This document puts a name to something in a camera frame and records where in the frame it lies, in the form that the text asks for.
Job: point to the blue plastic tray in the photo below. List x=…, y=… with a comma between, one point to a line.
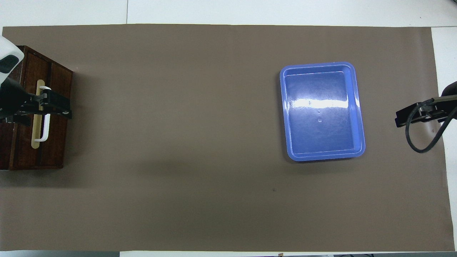
x=321, y=114

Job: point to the brown table mat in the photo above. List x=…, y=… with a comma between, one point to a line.
x=196, y=142

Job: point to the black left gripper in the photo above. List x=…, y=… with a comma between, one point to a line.
x=16, y=103

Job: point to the dark brown wooden cabinet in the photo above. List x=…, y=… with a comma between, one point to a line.
x=7, y=146

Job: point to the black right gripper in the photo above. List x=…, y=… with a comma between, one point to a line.
x=448, y=105

